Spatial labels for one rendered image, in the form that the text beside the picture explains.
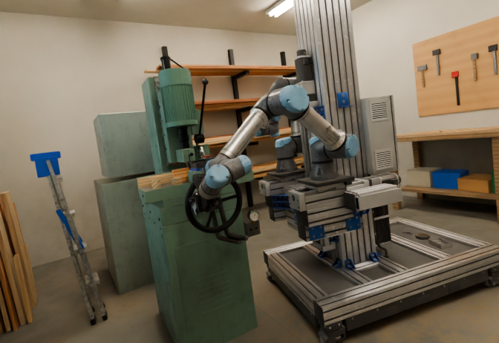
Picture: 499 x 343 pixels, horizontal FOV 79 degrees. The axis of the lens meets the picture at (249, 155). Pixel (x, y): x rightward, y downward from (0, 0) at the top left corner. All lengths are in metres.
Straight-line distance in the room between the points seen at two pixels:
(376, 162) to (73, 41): 3.50
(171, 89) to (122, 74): 2.52
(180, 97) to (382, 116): 1.19
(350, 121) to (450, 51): 2.48
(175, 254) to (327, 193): 0.83
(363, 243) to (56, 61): 3.61
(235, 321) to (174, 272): 0.47
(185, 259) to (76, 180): 2.56
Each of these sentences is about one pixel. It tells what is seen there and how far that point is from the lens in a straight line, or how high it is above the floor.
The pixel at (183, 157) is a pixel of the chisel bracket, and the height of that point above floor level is 1.03.
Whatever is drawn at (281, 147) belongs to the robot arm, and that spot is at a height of 0.99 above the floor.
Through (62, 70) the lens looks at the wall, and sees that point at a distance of 4.11.
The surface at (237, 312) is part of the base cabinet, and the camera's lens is 1.88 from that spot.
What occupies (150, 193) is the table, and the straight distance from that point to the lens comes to 1.53.
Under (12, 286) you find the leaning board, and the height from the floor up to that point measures 0.28.
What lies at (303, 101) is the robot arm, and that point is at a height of 1.21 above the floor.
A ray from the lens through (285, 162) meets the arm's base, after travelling 2.05.
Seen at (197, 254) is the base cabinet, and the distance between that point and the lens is 1.66.
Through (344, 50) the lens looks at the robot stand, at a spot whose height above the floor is 1.52.
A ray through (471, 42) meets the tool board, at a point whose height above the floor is 1.76.
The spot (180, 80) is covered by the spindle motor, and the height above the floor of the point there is 1.44.
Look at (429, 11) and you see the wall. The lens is 4.44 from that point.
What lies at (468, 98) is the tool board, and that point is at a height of 1.18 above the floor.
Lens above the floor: 1.10
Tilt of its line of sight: 4 degrees down
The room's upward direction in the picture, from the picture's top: 8 degrees counter-clockwise
